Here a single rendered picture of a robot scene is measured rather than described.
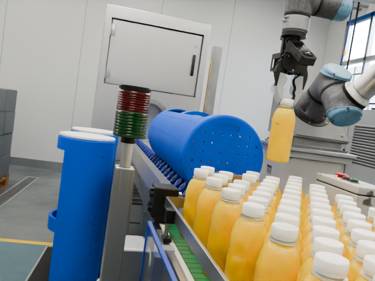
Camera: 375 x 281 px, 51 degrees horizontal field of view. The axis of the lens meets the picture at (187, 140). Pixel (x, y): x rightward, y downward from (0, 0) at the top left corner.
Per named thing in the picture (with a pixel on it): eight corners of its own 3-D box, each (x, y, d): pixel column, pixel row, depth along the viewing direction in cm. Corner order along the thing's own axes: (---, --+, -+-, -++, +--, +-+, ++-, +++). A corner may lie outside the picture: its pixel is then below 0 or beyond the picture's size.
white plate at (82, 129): (105, 134, 222) (105, 135, 222) (125, 133, 249) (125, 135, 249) (62, 126, 229) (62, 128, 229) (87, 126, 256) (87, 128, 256)
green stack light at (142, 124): (143, 137, 82) (146, 113, 81) (147, 140, 75) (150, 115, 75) (111, 133, 80) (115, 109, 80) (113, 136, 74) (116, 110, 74)
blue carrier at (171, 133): (195, 162, 219) (202, 111, 217) (258, 203, 134) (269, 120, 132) (145, 158, 213) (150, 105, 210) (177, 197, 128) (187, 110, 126)
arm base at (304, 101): (323, 102, 175) (335, 86, 168) (328, 126, 165) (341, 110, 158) (292, 93, 173) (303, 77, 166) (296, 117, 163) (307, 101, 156)
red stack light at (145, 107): (146, 113, 81) (148, 94, 81) (150, 114, 75) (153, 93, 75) (115, 108, 80) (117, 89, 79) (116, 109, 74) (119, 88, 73)
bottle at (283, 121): (272, 159, 119) (280, 104, 118) (292, 163, 115) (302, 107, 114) (261, 159, 114) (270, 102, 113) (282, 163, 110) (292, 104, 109)
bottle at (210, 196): (217, 260, 90) (227, 189, 88) (188, 255, 90) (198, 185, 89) (217, 251, 96) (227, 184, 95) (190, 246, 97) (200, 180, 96)
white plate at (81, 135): (104, 134, 219) (104, 136, 219) (53, 129, 204) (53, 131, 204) (123, 141, 195) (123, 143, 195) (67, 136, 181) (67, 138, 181)
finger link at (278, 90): (270, 105, 118) (280, 75, 118) (279, 105, 112) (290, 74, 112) (261, 101, 117) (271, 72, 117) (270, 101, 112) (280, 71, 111)
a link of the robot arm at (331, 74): (330, 86, 167) (348, 61, 157) (340, 108, 159) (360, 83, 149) (305, 81, 164) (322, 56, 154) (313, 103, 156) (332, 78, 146)
